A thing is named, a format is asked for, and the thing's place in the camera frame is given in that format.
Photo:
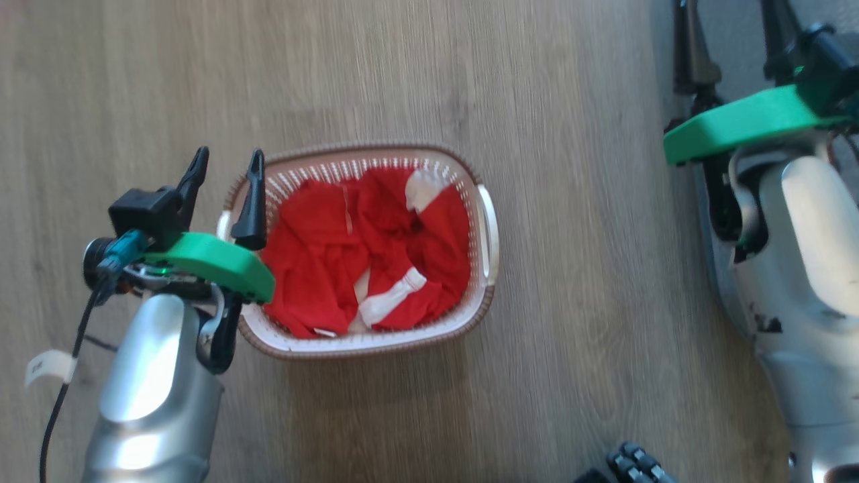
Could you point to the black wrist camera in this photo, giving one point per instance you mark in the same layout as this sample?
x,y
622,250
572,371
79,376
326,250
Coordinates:
x,y
144,211
829,64

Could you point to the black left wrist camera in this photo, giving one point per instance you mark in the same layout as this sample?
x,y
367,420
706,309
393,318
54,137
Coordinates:
x,y
144,211

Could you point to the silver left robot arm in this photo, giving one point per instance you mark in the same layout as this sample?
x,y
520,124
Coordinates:
x,y
158,382

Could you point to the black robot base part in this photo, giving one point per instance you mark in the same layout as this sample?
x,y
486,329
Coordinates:
x,y
634,464

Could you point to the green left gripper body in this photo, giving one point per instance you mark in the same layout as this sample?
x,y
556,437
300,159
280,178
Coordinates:
x,y
215,258

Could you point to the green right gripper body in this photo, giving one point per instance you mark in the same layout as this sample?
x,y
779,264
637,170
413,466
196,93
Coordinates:
x,y
738,121

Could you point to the white brown-rimmed laundry basket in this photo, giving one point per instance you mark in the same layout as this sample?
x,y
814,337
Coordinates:
x,y
486,228

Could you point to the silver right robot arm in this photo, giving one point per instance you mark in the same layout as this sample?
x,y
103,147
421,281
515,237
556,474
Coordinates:
x,y
805,268

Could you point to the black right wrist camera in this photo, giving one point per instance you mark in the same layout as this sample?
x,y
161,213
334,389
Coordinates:
x,y
829,64

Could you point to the red clothing with white trim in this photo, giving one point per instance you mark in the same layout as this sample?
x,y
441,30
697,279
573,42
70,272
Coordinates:
x,y
322,261

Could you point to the grey sofa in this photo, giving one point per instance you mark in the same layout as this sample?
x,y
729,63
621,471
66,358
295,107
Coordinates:
x,y
738,30

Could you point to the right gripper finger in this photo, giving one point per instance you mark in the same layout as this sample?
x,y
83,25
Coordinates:
x,y
692,54
778,37

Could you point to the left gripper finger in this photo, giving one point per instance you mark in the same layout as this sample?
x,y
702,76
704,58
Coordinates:
x,y
193,178
251,204

